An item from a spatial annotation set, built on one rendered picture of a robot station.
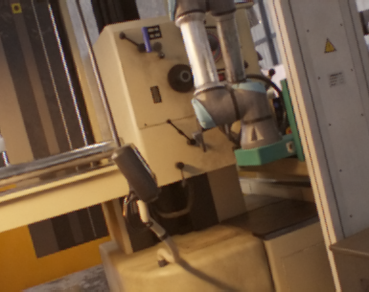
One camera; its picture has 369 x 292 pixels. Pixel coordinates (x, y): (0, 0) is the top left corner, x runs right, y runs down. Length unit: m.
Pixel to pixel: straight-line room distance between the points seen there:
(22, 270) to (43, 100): 2.24
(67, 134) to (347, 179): 1.79
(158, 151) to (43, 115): 0.87
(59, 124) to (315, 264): 1.71
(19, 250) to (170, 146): 2.68
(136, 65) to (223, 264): 1.14
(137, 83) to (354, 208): 1.20
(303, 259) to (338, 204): 1.15
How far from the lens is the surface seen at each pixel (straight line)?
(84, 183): 2.62
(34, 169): 2.64
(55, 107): 2.99
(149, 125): 2.39
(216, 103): 1.68
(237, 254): 2.65
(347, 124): 1.78
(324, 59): 1.75
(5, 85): 3.00
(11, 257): 4.81
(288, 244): 2.79
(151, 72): 2.43
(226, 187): 3.25
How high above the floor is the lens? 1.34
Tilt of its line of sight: 4 degrees down
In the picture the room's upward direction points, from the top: 14 degrees counter-clockwise
